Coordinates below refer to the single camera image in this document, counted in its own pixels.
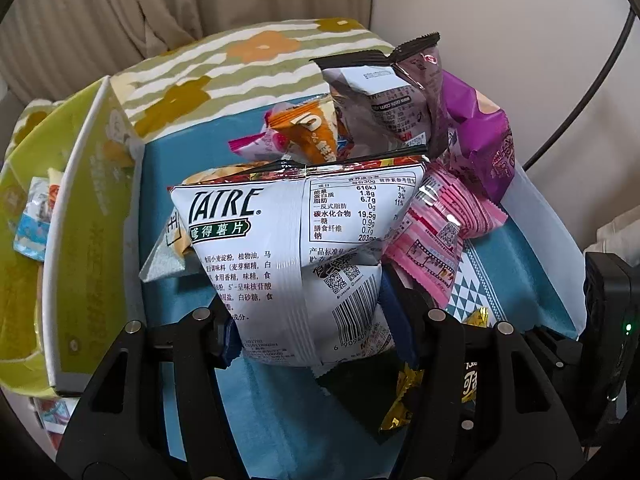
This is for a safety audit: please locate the white potato chip bag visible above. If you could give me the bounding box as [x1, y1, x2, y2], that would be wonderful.
[170, 156, 432, 367]

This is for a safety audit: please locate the pink film-strip snack packet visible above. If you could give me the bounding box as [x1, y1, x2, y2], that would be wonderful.
[381, 161, 509, 309]

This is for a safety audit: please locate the beige curtain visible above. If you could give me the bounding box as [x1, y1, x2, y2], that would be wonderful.
[0, 0, 382, 107]

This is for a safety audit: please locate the black gold-print snack packet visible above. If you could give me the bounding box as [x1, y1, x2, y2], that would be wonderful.
[449, 354, 482, 407]

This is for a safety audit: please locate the white sheet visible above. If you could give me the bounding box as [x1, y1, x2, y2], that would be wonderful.
[497, 159, 587, 338]

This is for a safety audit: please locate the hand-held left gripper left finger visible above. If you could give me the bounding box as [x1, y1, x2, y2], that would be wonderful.
[56, 305, 241, 480]

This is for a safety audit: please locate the blue patterned tablecloth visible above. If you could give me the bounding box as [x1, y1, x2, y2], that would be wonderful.
[135, 91, 581, 480]

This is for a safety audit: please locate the blue white snack packet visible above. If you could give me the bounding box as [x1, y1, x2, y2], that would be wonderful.
[13, 176, 57, 262]

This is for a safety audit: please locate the yellow-green cardboard box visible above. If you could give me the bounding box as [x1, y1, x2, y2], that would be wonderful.
[0, 76, 147, 397]

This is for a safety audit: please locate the grey brown-edged snack packet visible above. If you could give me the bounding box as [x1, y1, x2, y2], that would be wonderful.
[309, 31, 447, 162]

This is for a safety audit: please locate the black cable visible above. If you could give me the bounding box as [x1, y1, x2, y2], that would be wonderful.
[521, 0, 640, 172]

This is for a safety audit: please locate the pink-edged white snack packet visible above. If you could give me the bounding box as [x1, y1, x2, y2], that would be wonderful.
[228, 127, 289, 162]

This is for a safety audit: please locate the orange snack packet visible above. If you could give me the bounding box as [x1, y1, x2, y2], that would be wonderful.
[266, 95, 352, 164]

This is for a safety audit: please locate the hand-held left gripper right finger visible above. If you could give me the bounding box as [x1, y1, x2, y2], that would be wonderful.
[379, 265, 587, 480]

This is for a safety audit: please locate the floral striped cloth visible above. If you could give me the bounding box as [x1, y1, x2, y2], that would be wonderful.
[109, 16, 397, 147]

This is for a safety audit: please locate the gold foil candy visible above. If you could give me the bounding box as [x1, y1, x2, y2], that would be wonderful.
[378, 364, 427, 434]
[461, 306, 492, 329]

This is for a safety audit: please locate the purple snack bag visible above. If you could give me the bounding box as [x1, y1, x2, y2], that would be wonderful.
[434, 70, 517, 204]

